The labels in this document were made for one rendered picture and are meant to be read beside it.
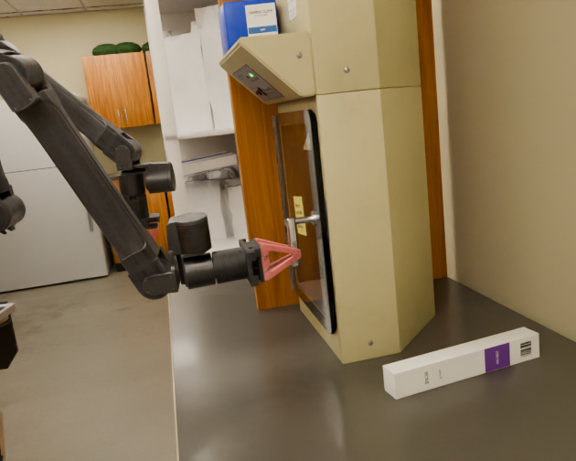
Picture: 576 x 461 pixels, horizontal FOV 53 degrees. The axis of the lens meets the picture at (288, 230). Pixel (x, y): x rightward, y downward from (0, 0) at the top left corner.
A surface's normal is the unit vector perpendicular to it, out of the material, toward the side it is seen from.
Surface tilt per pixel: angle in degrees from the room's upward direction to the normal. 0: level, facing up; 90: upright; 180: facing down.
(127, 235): 89
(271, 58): 90
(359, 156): 90
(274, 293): 90
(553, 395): 0
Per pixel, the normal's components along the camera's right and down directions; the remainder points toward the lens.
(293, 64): 0.22, 0.17
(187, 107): -0.26, 0.30
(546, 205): -0.97, 0.15
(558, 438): -0.11, -0.97
